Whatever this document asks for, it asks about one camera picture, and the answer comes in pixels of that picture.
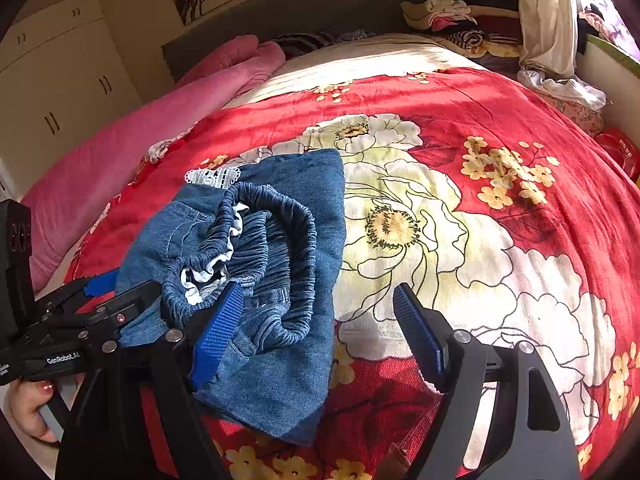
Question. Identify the cream wardrobe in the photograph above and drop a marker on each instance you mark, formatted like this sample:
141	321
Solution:
65	85

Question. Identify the red floral blanket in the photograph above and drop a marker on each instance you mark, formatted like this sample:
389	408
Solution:
475	110

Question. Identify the green window sill mat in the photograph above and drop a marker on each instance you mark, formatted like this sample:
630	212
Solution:
615	52

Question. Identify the pink blanket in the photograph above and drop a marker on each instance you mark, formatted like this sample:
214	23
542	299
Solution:
125	150

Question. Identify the cream curtain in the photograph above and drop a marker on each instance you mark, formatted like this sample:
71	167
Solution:
547	15

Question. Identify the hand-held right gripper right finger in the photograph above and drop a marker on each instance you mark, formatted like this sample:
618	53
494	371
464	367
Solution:
417	330

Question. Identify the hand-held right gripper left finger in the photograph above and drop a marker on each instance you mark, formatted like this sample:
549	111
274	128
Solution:
220	330

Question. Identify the red plastic bag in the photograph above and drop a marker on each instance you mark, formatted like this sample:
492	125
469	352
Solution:
620	150

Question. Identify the stack of folded clothes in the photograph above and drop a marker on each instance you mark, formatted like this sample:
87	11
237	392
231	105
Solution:
460	15

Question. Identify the person's left hand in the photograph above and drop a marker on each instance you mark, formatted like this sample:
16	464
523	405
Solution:
27	405

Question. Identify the grey headboard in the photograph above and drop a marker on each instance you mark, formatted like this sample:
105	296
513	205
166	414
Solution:
300	5

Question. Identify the blue denim pants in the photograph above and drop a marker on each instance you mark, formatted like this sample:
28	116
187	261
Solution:
310	200

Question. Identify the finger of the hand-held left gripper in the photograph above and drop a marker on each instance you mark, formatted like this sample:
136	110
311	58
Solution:
102	282
132	302

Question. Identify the white clothes pile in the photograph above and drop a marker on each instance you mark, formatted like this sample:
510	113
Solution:
565	87

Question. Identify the pink floral cloth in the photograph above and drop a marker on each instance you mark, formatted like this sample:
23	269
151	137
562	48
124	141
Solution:
580	115

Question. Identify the dark striped pillow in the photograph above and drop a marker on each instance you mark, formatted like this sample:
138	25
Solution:
302	42

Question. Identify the cream bed sheet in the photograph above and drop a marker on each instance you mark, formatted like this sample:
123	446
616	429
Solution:
360	55

